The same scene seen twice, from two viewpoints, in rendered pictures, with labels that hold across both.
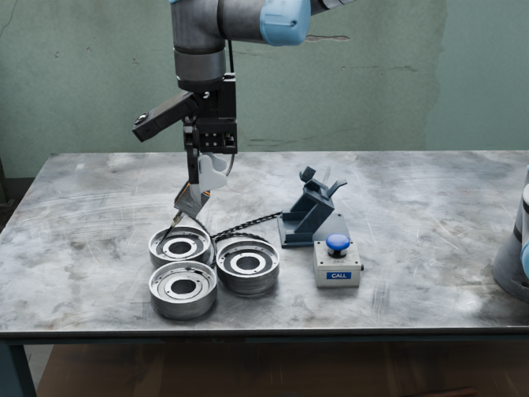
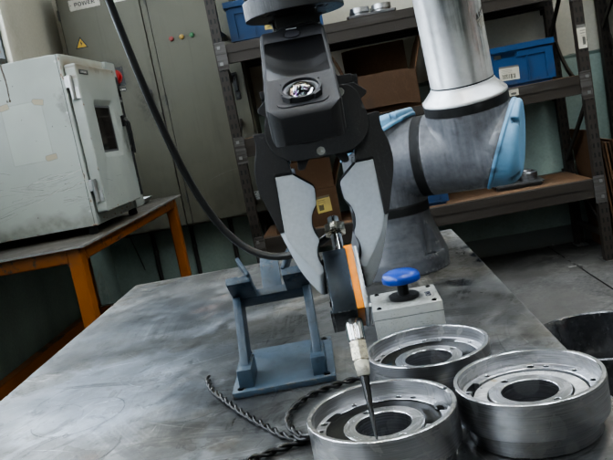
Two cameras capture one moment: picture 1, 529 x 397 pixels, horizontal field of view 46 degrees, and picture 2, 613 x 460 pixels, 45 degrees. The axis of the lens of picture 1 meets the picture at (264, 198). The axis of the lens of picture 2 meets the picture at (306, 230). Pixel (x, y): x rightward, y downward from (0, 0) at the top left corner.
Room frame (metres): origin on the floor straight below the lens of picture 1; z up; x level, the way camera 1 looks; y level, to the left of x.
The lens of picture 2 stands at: (0.86, 0.63, 1.05)
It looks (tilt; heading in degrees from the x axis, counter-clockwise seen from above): 8 degrees down; 275
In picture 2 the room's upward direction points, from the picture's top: 11 degrees counter-clockwise
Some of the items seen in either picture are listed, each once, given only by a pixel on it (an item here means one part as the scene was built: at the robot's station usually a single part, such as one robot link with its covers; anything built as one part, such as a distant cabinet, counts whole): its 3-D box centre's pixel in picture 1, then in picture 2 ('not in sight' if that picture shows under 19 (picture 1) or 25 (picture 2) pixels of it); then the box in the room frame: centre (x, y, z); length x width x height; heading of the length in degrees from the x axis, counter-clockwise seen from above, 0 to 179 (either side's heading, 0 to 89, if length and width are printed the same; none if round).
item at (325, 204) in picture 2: not in sight; (304, 192); (1.19, -3.55, 0.64); 0.49 x 0.40 x 0.37; 6
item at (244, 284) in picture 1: (248, 267); (430, 367); (0.83, 0.03, 0.82); 0.10 x 0.10 x 0.04
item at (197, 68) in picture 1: (200, 61); not in sight; (0.89, 0.09, 1.15); 0.08 x 0.08 x 0.05
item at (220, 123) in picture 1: (208, 113); (306, 81); (0.89, 0.09, 1.07); 0.09 x 0.08 x 0.12; 94
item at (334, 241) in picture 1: (337, 250); (403, 293); (0.84, -0.12, 0.85); 0.04 x 0.04 x 0.05
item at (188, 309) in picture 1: (183, 291); (531, 401); (0.77, 0.13, 0.82); 0.10 x 0.10 x 0.04
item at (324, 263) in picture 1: (339, 262); (407, 314); (0.84, -0.13, 0.82); 0.08 x 0.07 x 0.05; 91
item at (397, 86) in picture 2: not in sight; (378, 77); (0.67, -3.57, 1.19); 0.52 x 0.42 x 0.38; 1
